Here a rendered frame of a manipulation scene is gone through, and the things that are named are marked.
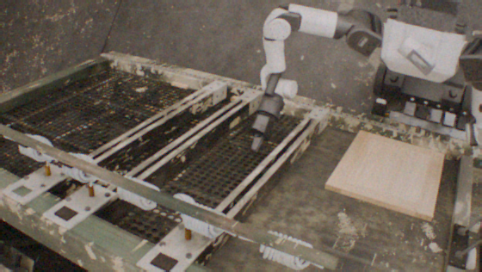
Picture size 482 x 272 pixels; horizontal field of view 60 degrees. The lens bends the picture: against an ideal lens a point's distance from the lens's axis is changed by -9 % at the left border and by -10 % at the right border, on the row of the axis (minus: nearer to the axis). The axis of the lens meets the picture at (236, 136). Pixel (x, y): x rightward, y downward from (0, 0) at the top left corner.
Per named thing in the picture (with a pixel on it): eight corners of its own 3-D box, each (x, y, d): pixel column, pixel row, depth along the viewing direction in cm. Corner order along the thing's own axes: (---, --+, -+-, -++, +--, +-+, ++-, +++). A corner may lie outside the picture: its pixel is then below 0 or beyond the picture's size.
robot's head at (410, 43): (412, 34, 138) (410, 35, 131) (435, 55, 136) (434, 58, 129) (398, 48, 141) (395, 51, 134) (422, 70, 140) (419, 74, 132)
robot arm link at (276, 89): (265, 108, 175) (274, 83, 177) (290, 114, 169) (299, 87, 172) (253, 95, 165) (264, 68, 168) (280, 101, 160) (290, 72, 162)
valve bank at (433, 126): (475, 120, 200) (482, 112, 178) (467, 149, 200) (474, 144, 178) (377, 94, 220) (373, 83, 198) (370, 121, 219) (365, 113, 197)
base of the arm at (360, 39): (342, 29, 163) (348, 3, 155) (375, 35, 162) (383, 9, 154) (342, 53, 153) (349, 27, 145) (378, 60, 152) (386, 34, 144)
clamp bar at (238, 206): (331, 126, 195) (339, 73, 184) (173, 312, 100) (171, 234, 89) (310, 120, 199) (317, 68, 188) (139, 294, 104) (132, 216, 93)
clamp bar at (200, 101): (230, 98, 214) (233, 49, 203) (29, 233, 119) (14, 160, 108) (211, 93, 218) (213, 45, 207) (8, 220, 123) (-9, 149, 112)
